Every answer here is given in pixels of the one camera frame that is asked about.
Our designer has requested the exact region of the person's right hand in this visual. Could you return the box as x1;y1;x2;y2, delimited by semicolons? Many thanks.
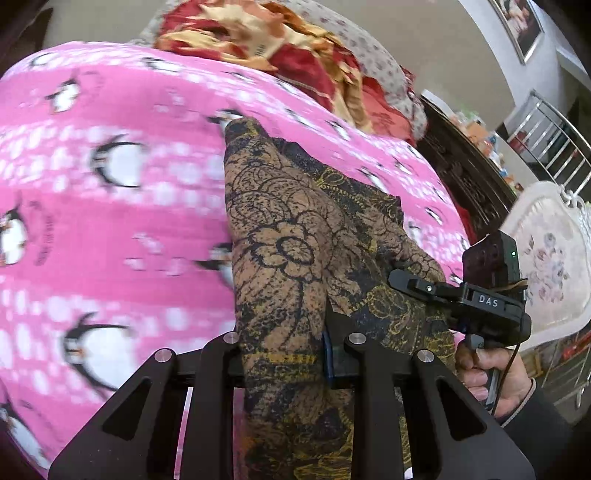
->
454;347;537;419

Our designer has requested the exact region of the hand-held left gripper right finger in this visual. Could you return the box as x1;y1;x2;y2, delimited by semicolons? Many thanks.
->
321;314;536;480

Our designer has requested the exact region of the dark carved wooden headboard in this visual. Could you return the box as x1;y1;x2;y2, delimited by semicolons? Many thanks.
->
416;95;521;241

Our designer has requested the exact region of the pink penguin print blanket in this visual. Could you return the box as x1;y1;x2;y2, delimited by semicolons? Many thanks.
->
0;41;472;472

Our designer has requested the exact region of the group of colourful small containers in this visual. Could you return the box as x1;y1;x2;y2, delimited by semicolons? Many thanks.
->
456;107;525;192

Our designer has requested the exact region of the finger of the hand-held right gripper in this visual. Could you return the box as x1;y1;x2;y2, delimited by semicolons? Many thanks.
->
388;268;463;309

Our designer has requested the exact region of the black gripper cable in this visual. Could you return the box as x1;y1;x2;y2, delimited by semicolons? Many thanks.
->
489;314;533;416

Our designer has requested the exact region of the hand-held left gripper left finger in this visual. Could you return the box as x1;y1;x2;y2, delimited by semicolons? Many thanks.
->
47;332;246;480

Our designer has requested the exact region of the metal railing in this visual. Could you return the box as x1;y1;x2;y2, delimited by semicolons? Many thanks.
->
505;90;591;209

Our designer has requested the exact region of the red and gold quilt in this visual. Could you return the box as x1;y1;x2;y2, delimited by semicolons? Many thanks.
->
154;0;419;145

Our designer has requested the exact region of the white floral cushion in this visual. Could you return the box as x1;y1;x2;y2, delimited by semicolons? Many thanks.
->
501;181;591;339

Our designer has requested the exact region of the person's right forearm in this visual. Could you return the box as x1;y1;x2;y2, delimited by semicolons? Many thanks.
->
501;378;583;480

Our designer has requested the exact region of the framed wall picture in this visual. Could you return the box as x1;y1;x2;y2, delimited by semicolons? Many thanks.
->
488;0;546;64

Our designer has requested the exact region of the brown floral lace garment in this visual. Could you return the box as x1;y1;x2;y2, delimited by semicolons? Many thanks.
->
222;117;462;480

